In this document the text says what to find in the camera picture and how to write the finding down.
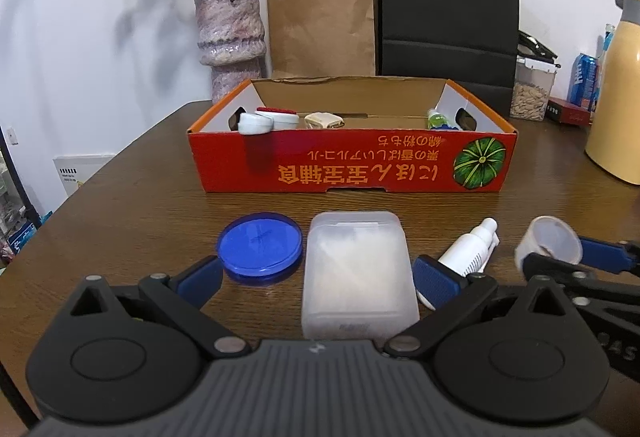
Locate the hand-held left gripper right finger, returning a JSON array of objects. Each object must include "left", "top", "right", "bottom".
[{"left": 384, "top": 256, "right": 571, "bottom": 360}]

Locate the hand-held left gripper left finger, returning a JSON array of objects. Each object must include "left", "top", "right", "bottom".
[{"left": 65, "top": 256, "right": 252, "bottom": 360}]

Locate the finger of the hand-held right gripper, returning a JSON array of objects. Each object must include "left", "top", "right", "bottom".
[
  {"left": 579, "top": 239, "right": 640, "bottom": 276},
  {"left": 522, "top": 253, "right": 602, "bottom": 291}
]

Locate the small clear plastic cup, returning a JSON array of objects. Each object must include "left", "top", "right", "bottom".
[{"left": 515, "top": 216, "right": 583, "bottom": 275}]

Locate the translucent plastic box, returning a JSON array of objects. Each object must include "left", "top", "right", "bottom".
[{"left": 300, "top": 211, "right": 421, "bottom": 340}]

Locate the orange cardboard box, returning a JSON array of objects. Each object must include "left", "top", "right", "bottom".
[{"left": 187, "top": 76, "right": 518, "bottom": 194}]

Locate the white spray bottle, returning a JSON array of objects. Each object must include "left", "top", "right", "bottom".
[{"left": 417, "top": 218, "right": 501, "bottom": 310}]

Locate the blue round lid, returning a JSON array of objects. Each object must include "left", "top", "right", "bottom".
[{"left": 217, "top": 212, "right": 303, "bottom": 285}]

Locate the dark red box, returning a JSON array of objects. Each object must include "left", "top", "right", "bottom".
[{"left": 545, "top": 98, "right": 593, "bottom": 125}]

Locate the yellow thermos jug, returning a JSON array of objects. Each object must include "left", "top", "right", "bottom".
[{"left": 585, "top": 0, "right": 640, "bottom": 185}]

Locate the small green spray bottle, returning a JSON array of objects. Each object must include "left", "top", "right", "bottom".
[{"left": 426, "top": 108, "right": 453, "bottom": 130}]

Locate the white round container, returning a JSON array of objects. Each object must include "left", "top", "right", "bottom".
[{"left": 237, "top": 112, "right": 275, "bottom": 135}]

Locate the white book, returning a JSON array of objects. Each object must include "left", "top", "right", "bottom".
[{"left": 52, "top": 153, "right": 117, "bottom": 195}]

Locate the clear container of seeds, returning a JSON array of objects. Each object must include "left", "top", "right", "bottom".
[{"left": 510, "top": 57, "right": 558, "bottom": 122}]

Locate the blue drink can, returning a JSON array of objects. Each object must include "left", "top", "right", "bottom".
[{"left": 566, "top": 52, "right": 600, "bottom": 110}]

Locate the red and white lint brush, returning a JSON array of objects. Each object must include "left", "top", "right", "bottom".
[{"left": 256, "top": 106, "right": 300, "bottom": 130}]

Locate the blue packet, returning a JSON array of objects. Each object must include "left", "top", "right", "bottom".
[{"left": 9, "top": 217, "right": 41, "bottom": 255}]

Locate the beige plastic item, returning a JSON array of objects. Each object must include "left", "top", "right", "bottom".
[{"left": 304, "top": 113, "right": 346, "bottom": 129}]

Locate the thin black metal rod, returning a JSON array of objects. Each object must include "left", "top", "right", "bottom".
[{"left": 0, "top": 127, "right": 42, "bottom": 224}]

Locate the blue capped bottle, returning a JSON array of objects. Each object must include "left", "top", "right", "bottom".
[{"left": 597, "top": 24, "right": 616, "bottom": 68}]

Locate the black plastic object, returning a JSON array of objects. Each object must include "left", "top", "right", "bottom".
[{"left": 517, "top": 31, "right": 558, "bottom": 65}]

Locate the black stand leg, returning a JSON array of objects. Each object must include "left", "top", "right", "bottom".
[{"left": 0, "top": 362, "right": 38, "bottom": 434}]

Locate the mottled purple ceramic vase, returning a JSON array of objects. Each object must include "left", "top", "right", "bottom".
[{"left": 194, "top": 0, "right": 267, "bottom": 105}]

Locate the black paper bag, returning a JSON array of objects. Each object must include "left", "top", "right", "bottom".
[{"left": 376, "top": 0, "right": 521, "bottom": 105}]

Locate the brown paper bag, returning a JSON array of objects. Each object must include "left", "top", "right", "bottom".
[{"left": 265, "top": 0, "right": 377, "bottom": 79}]

